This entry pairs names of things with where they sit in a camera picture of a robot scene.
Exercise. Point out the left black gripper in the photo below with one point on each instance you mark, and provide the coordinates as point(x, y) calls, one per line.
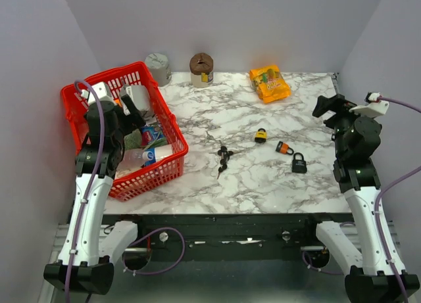
point(133, 121)

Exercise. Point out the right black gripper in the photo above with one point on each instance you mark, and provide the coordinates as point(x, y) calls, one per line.
point(337, 103)

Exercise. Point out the yellow padlock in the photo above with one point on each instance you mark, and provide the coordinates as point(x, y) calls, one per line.
point(260, 136)

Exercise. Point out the black key bunch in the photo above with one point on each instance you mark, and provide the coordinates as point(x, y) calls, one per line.
point(225, 156)

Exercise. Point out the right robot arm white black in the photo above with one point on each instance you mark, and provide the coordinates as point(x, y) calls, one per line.
point(374, 271)

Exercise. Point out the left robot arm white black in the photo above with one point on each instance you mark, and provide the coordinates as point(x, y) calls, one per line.
point(86, 262)

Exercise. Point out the green melon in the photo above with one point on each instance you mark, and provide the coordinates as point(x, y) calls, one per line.
point(133, 140)

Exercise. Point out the blue snack packet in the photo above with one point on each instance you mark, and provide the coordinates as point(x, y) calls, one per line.
point(151, 134)

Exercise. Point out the grey white carton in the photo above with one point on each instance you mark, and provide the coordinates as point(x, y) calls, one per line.
point(140, 97)

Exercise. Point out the clear plastic bottle blue label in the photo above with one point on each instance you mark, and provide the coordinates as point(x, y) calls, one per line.
point(138, 158)

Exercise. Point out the red plastic basket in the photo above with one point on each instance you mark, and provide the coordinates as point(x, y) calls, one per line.
point(133, 182)

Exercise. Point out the grey marbled cylinder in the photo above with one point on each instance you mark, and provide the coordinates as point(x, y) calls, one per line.
point(159, 67)

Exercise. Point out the orange snack bag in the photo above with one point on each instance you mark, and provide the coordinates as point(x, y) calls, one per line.
point(269, 84)

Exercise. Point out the orange padlock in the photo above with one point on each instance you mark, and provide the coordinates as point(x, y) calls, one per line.
point(284, 148)

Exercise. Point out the black padlock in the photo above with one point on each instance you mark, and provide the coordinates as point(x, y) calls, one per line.
point(299, 165)

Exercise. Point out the brown lidded white jar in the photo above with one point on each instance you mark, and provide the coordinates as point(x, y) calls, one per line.
point(201, 69)

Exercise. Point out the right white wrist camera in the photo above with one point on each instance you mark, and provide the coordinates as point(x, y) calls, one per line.
point(374, 106)

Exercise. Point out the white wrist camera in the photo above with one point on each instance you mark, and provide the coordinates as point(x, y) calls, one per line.
point(102, 91)
point(374, 106)

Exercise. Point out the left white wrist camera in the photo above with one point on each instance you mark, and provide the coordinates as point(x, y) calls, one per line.
point(102, 91)

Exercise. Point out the black mounting rail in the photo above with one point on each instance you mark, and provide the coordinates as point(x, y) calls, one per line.
point(229, 237)

